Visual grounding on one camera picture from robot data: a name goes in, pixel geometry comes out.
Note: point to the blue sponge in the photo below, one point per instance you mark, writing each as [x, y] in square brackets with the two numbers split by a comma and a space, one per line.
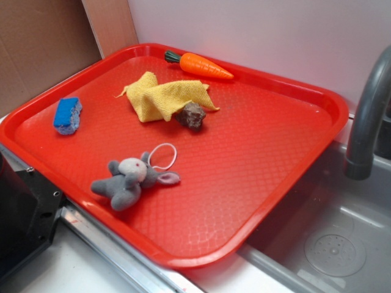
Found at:
[67, 116]

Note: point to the brown rock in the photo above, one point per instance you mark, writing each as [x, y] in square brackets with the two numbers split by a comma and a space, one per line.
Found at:
[191, 116]

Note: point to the grey faucet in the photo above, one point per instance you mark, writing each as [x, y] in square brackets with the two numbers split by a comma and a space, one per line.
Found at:
[370, 132]

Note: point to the orange toy carrot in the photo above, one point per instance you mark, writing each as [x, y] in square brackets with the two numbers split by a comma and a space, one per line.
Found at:
[198, 65]

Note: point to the grey toy sink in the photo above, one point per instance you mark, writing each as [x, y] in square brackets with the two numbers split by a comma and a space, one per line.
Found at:
[329, 233]

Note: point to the brown cardboard panel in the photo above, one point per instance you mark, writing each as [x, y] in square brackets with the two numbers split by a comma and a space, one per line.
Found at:
[45, 42]

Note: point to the grey plush bunny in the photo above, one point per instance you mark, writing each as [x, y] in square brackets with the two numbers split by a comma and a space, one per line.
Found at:
[131, 176]

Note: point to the red plastic tray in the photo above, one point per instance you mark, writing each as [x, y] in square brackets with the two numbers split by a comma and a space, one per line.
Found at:
[267, 132]

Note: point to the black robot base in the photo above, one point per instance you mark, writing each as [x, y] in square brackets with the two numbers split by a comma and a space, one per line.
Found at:
[30, 208]

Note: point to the yellow cloth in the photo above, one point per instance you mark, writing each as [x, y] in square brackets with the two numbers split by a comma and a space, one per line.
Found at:
[152, 101]

